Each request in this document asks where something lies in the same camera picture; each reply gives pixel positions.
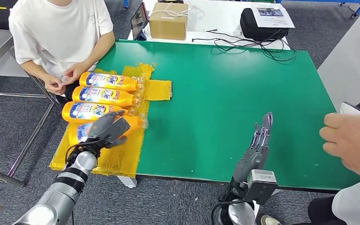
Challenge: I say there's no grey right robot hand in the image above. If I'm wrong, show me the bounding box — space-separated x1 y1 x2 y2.
232 112 274 184

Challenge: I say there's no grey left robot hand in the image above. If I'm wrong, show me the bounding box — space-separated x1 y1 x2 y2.
88 111 128 149

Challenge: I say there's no orange detergent bottle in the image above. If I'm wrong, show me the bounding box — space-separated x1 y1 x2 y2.
79 71 145 92
72 86 143 108
67 114 149 147
61 101 136 124

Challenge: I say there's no white rounded device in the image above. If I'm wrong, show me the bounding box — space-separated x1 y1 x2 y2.
340 102 360 117

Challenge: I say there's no yellow taped cardboard mat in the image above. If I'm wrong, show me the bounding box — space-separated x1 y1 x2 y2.
49 63 173 179

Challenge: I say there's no black stool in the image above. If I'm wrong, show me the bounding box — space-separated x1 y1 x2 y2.
55 93 73 108

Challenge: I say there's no white table foot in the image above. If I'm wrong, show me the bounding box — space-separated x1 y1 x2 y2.
117 175 137 189

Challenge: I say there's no person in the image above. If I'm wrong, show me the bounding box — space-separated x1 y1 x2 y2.
8 0 116 106
260 103 360 225

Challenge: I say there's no black tablet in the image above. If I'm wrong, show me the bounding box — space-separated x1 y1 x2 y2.
130 1 150 41

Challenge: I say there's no brown cardboard box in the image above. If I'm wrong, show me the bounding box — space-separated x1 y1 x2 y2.
149 2 189 41

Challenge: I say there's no black bag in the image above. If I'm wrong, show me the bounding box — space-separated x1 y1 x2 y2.
240 7 290 42

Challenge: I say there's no white side table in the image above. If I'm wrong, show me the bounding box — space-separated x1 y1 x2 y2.
317 6 360 112

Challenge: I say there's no printed paper sheet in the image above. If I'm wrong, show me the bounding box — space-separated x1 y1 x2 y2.
250 3 295 29

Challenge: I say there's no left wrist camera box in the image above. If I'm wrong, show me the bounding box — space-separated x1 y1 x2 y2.
105 117 131 143

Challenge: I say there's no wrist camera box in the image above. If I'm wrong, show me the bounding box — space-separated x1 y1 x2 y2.
243 169 279 206
105 117 131 143

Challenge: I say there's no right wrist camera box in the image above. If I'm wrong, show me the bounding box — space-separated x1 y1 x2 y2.
243 169 279 206

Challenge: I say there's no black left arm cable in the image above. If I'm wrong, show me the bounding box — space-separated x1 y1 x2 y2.
64 138 106 170

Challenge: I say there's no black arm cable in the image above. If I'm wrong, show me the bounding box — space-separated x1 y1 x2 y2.
64 138 106 170
211 198 249 225

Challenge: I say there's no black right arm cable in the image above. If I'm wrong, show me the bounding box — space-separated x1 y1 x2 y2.
211 198 249 225

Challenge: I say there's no white cord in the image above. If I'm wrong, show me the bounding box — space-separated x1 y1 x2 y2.
151 2 206 19

